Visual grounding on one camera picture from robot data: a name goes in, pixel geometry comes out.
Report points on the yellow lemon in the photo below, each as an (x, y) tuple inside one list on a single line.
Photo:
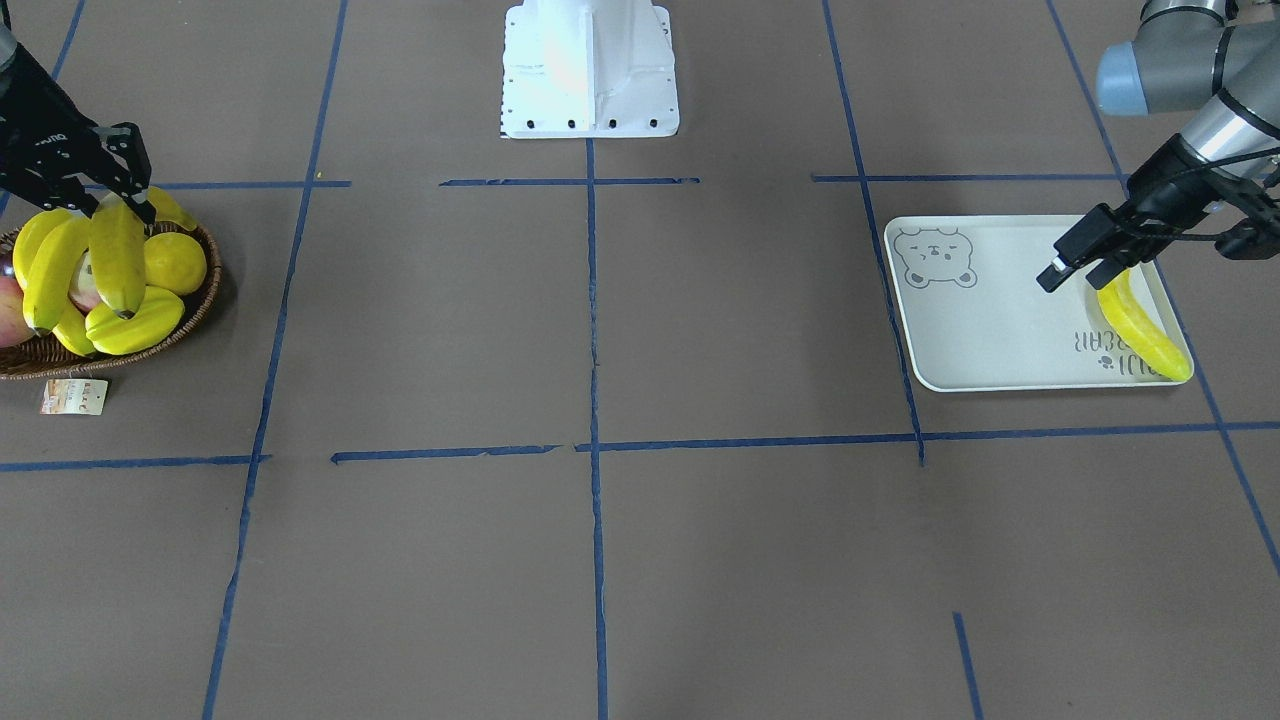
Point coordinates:
[(175, 262)]

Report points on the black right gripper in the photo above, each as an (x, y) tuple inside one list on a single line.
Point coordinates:
[(30, 112)]

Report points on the pink peach fruit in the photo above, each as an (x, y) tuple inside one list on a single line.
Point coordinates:
[(83, 291)]

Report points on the yellow star fruit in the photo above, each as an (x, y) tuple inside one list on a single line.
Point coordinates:
[(159, 314)]

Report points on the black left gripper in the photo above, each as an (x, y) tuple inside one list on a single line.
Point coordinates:
[(1168, 180)]

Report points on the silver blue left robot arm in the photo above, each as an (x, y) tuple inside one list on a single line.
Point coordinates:
[(1186, 56)]

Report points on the red apple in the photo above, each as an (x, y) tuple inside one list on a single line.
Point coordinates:
[(14, 329)]

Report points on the brown wicker basket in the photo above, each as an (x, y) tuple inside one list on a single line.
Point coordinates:
[(47, 357)]

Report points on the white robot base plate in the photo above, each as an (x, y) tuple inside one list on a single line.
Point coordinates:
[(588, 69)]

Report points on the white paper basket tag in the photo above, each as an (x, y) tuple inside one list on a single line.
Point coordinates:
[(74, 396)]

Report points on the white bear print tray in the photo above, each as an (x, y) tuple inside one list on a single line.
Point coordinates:
[(976, 319)]

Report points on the yellow-green banana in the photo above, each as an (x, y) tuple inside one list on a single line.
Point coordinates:
[(1122, 310)]

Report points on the yellow banana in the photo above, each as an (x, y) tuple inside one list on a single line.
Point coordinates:
[(70, 330), (51, 272), (117, 257)]

